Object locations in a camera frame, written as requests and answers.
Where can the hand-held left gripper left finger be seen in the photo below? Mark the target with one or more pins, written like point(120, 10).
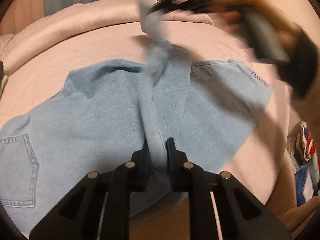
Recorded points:
point(146, 158)

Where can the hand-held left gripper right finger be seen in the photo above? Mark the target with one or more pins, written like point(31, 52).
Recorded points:
point(170, 156)

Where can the light blue denim pants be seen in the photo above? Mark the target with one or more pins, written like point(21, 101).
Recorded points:
point(95, 127)

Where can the person's right hand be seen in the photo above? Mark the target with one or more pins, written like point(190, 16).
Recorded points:
point(280, 20)

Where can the colourful clutter beside bed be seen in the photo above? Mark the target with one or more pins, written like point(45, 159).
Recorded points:
point(306, 150)

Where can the pink bed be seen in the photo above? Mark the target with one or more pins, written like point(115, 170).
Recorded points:
point(105, 45)

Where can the pink rolled quilt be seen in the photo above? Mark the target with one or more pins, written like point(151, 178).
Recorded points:
point(82, 17)

